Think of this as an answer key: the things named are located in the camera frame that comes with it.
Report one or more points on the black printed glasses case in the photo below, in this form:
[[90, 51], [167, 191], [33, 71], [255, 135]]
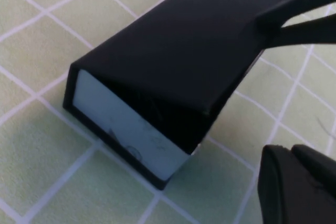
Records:
[[170, 51]]

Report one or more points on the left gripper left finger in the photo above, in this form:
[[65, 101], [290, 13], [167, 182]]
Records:
[[283, 195]]

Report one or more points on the green checked tablecloth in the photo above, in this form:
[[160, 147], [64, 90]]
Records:
[[39, 169]]

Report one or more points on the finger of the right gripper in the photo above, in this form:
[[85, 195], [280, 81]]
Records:
[[309, 33], [288, 6]]

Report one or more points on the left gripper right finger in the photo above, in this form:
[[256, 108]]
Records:
[[320, 171]]

